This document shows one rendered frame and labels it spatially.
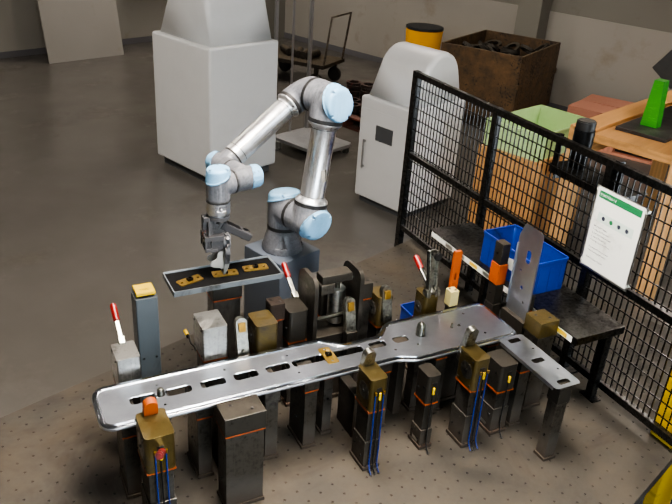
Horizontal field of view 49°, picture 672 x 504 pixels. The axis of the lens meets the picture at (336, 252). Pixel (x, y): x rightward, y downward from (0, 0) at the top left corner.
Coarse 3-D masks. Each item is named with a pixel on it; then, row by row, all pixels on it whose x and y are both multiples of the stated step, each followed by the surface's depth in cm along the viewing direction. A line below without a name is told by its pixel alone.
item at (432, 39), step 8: (408, 24) 929; (416, 24) 933; (424, 24) 937; (432, 24) 940; (408, 32) 922; (416, 32) 911; (424, 32) 909; (432, 32) 909; (440, 32) 916; (408, 40) 925; (416, 40) 916; (424, 40) 913; (432, 40) 914; (440, 40) 924
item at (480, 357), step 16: (464, 352) 232; (480, 352) 232; (464, 368) 233; (480, 368) 229; (464, 384) 235; (480, 384) 233; (464, 400) 237; (464, 416) 238; (448, 432) 248; (464, 432) 241
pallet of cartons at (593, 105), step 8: (592, 96) 800; (600, 96) 803; (576, 104) 766; (584, 104) 768; (592, 104) 770; (600, 104) 772; (608, 104) 774; (616, 104) 776; (624, 104) 778; (576, 112) 759; (584, 112) 754; (592, 112) 748; (600, 112) 744; (608, 152) 751; (616, 152) 751; (640, 160) 734; (648, 160) 735
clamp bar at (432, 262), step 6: (432, 252) 255; (438, 252) 255; (432, 258) 256; (438, 258) 253; (432, 264) 257; (438, 264) 257; (432, 270) 258; (426, 276) 258; (432, 276) 258; (426, 282) 259; (432, 282) 259; (426, 288) 260
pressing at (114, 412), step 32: (416, 320) 255; (448, 320) 256; (480, 320) 257; (288, 352) 233; (384, 352) 236; (416, 352) 237; (448, 352) 239; (128, 384) 213; (160, 384) 215; (192, 384) 215; (224, 384) 216; (256, 384) 217; (288, 384) 219; (128, 416) 201
